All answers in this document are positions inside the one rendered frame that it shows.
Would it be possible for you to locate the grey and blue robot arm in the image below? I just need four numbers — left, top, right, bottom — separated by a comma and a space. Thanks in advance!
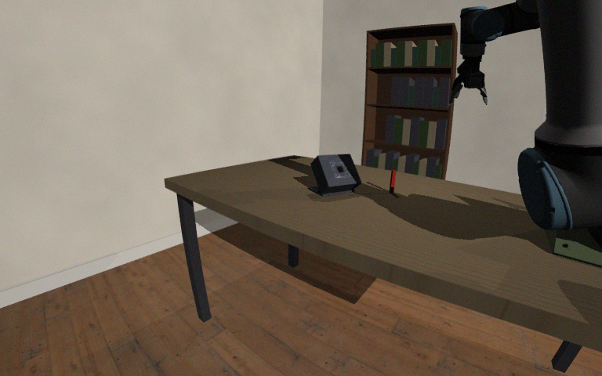
460, 0, 602, 247

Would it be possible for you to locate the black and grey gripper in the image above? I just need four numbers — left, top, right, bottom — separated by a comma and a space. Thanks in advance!
448, 55, 488, 106

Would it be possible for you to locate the dark grey panel with hole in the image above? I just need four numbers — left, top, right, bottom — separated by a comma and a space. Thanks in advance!
308, 154, 361, 197

